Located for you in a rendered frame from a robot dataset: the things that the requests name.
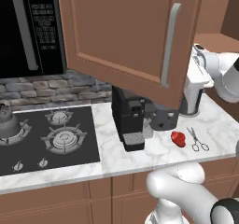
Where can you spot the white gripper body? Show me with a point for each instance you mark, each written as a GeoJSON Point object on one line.
{"type": "Point", "coordinates": [199, 75]}

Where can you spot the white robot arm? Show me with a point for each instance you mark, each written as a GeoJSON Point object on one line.
{"type": "Point", "coordinates": [177, 190]}

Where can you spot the brown base cabinet door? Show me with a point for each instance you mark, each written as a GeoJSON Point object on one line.
{"type": "Point", "coordinates": [130, 196]}
{"type": "Point", "coordinates": [222, 174]}

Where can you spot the small grey burner grate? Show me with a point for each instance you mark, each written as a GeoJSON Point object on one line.
{"type": "Point", "coordinates": [58, 117]}

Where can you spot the large grey burner grate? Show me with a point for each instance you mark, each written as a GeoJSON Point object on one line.
{"type": "Point", "coordinates": [63, 139]}

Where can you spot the steel and white canister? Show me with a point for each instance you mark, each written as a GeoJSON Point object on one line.
{"type": "Point", "coordinates": [193, 101]}

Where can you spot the grey scissors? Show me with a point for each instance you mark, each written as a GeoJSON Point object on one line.
{"type": "Point", "coordinates": [195, 139]}

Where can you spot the red round food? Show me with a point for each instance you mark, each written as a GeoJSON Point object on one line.
{"type": "Point", "coordinates": [178, 139]}

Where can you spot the black coffee machine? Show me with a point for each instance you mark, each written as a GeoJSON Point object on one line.
{"type": "Point", "coordinates": [127, 118]}

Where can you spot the black hob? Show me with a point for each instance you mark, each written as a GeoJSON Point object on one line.
{"type": "Point", "coordinates": [84, 146]}

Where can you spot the black microwave oven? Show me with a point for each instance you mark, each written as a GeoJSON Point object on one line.
{"type": "Point", "coordinates": [46, 28]}

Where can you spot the grey hob knob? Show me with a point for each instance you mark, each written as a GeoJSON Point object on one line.
{"type": "Point", "coordinates": [17, 165]}
{"type": "Point", "coordinates": [42, 163]}

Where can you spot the grey kettle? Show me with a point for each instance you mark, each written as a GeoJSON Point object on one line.
{"type": "Point", "coordinates": [7, 122]}

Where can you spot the brown drawer front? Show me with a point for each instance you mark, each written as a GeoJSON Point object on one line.
{"type": "Point", "coordinates": [43, 199]}

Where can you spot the brown wall cabinet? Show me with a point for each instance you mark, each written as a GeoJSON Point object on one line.
{"type": "Point", "coordinates": [214, 13]}

